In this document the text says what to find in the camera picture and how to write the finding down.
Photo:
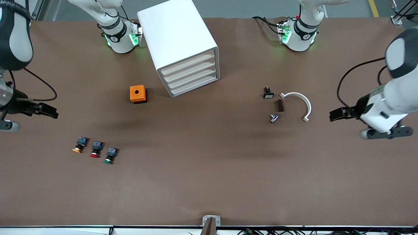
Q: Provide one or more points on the yellow push button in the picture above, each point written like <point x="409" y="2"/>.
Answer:
<point x="80" y="145"/>

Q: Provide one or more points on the small dark brown block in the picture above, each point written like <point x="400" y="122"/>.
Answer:
<point x="279" y="105"/>

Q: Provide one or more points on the red push button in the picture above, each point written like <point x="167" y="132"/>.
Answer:
<point x="96" y="150"/>

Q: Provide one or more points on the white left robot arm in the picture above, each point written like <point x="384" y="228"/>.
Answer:
<point x="395" y="94"/>

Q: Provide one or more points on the orange box with hole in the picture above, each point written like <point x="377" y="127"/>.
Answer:
<point x="137" y="93"/>

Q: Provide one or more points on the small silver metal fitting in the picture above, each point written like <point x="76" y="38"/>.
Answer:
<point x="274" y="118"/>

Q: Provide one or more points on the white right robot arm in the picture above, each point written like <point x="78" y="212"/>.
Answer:
<point x="120" y="42"/>

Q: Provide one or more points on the small black white switch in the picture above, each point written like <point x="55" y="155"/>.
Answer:
<point x="268" y="94"/>

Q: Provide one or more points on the brown table mat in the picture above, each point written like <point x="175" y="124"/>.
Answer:
<point x="209" y="163"/>

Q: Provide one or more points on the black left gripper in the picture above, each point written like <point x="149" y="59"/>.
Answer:
<point x="357" y="109"/>

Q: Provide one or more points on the green push button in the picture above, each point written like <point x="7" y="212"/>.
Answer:
<point x="110" y="156"/>

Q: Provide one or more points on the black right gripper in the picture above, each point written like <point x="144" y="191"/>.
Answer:
<point x="15" y="105"/>

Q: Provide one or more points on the aluminium frame profile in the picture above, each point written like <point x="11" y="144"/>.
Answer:
<point x="403" y="11"/>

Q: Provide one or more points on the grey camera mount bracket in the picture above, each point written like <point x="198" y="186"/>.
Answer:
<point x="211" y="225"/>

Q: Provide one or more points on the white curved plastic bracket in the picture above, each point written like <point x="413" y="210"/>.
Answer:
<point x="307" y="104"/>

